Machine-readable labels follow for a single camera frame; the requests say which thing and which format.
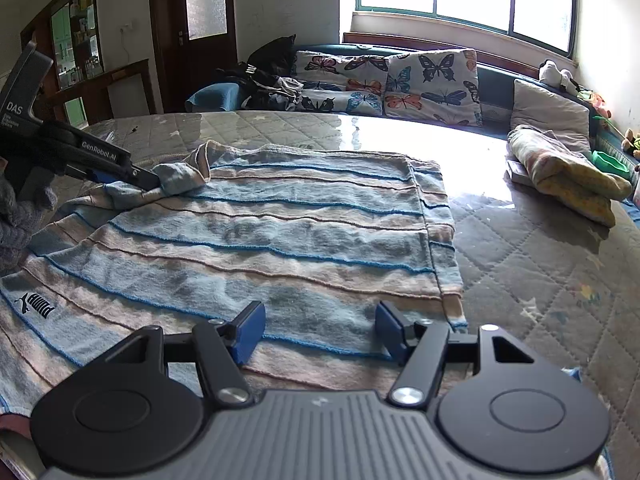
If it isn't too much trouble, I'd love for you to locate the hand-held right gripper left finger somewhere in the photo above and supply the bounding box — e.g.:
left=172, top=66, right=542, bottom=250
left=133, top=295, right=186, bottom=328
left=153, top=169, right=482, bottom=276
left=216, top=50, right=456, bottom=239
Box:
left=105, top=301, right=266, bottom=407

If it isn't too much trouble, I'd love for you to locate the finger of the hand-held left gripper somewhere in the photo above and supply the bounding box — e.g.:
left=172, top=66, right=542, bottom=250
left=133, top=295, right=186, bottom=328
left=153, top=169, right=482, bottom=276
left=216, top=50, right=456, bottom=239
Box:
left=67, top=161, right=162, bottom=192

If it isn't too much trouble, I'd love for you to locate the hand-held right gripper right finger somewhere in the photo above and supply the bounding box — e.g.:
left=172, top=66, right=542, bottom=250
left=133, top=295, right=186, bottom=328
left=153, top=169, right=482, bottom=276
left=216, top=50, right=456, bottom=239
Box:
left=375, top=301, right=551, bottom=407

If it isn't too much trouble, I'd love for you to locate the blue beige striped shirt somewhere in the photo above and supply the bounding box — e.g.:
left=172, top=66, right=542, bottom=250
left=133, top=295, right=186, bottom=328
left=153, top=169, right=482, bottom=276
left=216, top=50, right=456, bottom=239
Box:
left=0, top=141, right=468, bottom=418

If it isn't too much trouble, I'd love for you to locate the brown glass display cabinet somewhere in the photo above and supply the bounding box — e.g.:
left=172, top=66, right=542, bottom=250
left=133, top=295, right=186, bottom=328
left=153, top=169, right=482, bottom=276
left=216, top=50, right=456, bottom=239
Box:
left=20, top=0, right=152, bottom=129

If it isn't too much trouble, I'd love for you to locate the blue sofa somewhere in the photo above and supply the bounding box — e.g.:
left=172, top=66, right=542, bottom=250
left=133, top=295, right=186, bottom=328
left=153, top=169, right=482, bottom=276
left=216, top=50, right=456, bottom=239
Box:
left=185, top=42, right=640, bottom=222

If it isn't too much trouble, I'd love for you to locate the brown wooden door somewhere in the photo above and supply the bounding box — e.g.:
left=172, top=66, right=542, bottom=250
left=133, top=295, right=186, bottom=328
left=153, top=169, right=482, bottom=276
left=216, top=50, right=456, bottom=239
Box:
left=148, top=0, right=239, bottom=116

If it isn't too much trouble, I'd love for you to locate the black white clothing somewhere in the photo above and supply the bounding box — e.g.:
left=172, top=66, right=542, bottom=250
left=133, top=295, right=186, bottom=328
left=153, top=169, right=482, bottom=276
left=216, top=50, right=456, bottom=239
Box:
left=215, top=62, right=304, bottom=112

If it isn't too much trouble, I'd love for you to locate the book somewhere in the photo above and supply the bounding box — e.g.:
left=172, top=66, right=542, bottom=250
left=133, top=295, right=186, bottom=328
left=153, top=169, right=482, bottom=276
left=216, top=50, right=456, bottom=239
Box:
left=504, top=158, right=539, bottom=186

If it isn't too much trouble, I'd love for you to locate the black bag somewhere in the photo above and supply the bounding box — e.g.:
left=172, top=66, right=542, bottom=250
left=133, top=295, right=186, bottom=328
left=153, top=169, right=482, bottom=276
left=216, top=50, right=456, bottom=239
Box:
left=247, top=34, right=297, bottom=79

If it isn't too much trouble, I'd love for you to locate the folded yellow floral blanket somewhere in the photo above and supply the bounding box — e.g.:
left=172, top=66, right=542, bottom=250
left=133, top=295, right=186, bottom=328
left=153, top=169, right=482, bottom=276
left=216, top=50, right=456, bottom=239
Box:
left=506, top=124, right=634, bottom=229

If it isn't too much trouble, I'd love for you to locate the long butterfly print pillow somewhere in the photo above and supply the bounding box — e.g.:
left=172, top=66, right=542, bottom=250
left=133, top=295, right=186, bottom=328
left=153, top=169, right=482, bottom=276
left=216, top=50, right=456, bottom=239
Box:
left=290, top=50, right=391, bottom=92
left=287, top=78, right=386, bottom=116

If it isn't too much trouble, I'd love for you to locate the square butterfly print pillow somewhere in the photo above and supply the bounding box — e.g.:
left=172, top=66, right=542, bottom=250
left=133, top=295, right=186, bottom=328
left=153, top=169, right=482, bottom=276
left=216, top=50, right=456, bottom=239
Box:
left=383, top=49, right=484, bottom=127

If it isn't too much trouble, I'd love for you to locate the grey cushion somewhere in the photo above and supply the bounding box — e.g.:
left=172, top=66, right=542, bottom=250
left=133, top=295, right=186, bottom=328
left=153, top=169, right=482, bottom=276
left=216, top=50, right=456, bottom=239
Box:
left=510, top=79, right=592, bottom=154

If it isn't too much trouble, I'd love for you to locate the green bowl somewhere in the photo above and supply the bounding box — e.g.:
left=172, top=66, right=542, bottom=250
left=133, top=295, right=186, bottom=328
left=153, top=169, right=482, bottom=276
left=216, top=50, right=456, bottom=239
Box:
left=591, top=150, right=639, bottom=179

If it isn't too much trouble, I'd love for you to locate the white plush toy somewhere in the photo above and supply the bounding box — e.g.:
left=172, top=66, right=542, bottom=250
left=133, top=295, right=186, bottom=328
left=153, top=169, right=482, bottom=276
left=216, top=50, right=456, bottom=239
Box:
left=538, top=60, right=581, bottom=96

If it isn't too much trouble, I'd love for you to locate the pink green toy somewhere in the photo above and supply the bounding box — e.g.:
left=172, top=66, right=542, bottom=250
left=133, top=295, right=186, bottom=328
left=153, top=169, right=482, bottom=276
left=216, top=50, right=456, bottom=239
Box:
left=577, top=87, right=614, bottom=121

